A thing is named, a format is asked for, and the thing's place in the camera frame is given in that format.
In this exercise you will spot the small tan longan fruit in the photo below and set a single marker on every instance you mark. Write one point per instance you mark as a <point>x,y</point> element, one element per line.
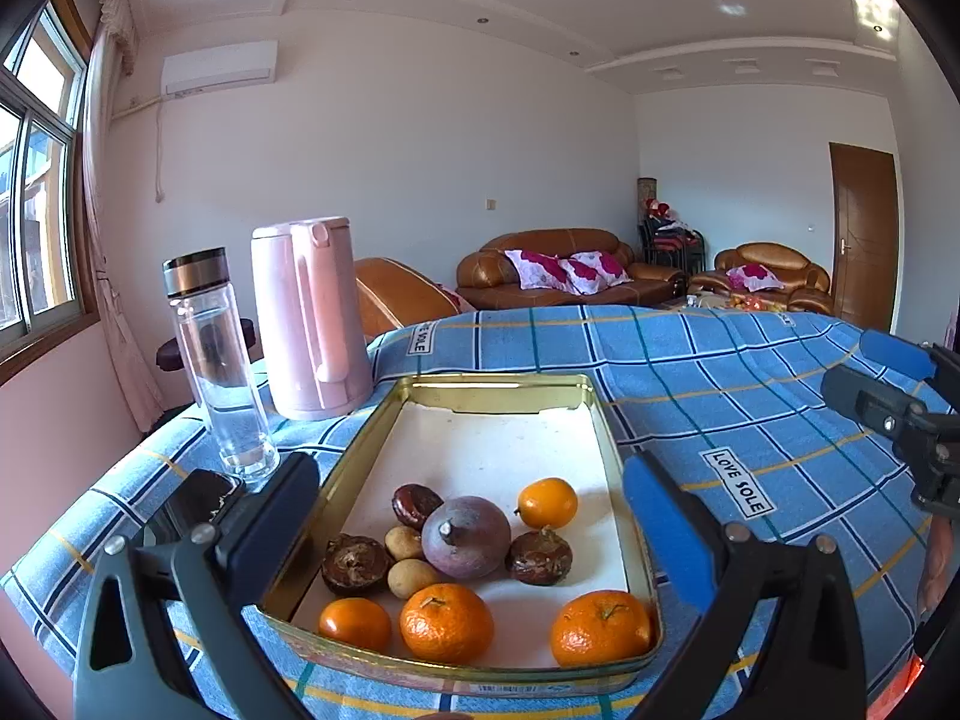
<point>403,543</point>

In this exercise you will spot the small orange in tin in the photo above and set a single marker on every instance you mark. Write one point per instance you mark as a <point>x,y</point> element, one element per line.
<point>359,622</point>

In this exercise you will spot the person right hand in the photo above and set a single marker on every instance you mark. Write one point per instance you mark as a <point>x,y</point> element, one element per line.
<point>936,577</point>

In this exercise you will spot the large orange mandarin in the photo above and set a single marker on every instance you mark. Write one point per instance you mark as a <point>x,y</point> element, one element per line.
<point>601,627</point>

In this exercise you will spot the brown wooden door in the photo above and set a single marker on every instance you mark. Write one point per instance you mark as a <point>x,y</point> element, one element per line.
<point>865,270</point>

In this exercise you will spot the brown leather long sofa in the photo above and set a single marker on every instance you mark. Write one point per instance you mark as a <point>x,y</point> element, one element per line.
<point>487,280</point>

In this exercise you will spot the white wall air conditioner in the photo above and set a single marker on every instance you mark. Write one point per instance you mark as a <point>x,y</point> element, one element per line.
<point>219,67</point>

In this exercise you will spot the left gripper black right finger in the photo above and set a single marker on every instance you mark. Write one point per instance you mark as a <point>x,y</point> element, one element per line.
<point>811,663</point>

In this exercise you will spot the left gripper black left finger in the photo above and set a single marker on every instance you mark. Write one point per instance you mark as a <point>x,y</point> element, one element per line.
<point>129,663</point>

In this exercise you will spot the dark brown chestnut in tin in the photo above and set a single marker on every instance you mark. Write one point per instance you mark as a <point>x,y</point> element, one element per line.
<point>413,504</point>

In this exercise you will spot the purple mangosteen fruit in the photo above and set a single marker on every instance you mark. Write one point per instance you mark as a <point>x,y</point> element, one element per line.
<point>466,538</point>

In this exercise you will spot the brown leather armchair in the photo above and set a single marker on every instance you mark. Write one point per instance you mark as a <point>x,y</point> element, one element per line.
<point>392,295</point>
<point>806,284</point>

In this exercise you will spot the gold metal tin tray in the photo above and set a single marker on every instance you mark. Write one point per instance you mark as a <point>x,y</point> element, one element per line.
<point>484,435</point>

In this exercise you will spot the brown rough fruit in tin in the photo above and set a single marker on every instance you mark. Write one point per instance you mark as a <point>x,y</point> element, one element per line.
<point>355,566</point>

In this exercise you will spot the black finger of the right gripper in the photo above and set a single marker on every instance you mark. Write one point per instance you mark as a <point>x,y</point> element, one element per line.
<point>936,365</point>
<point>884,409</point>

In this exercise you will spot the coffee table with snacks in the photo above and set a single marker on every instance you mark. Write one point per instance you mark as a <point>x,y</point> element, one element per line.
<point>729,302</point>

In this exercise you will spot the brown leather armchair near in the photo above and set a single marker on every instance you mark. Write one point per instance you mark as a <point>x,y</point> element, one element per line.
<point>392,295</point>

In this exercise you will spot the medium orange mandarin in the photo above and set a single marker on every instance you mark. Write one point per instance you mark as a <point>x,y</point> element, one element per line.
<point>446,624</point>

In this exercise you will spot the brown leather armchair far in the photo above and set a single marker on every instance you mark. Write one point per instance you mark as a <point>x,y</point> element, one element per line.
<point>806,284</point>

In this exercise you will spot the pink floral cushion pair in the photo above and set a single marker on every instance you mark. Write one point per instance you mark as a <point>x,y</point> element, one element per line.
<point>579,274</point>

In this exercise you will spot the stacked black chairs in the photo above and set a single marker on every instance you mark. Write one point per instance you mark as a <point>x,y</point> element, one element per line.
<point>667,241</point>

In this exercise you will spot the small orange kumquat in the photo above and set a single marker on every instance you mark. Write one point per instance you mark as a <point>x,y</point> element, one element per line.
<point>547,503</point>

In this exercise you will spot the pink electric kettle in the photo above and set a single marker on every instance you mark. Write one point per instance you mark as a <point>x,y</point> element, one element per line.
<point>308,311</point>

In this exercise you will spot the clear glass water bottle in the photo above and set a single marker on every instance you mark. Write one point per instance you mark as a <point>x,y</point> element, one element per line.
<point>214,354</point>

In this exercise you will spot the window with wooden frame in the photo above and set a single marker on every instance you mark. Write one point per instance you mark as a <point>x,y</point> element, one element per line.
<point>47,287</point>

